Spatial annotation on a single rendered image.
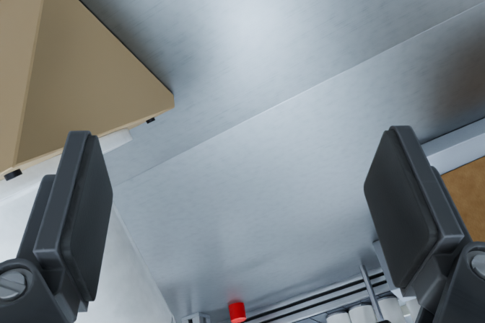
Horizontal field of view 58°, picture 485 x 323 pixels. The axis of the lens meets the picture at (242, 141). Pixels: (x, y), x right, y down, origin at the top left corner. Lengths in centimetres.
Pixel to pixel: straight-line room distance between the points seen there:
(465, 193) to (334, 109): 23
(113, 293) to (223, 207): 30
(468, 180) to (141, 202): 42
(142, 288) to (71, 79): 16
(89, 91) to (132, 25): 9
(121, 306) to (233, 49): 22
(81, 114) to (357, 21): 24
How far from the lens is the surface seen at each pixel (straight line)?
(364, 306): 100
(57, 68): 28
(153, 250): 69
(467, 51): 49
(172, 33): 37
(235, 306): 98
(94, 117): 28
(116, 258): 33
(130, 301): 33
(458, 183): 63
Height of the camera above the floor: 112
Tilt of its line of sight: 37 degrees down
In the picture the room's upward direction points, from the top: 168 degrees clockwise
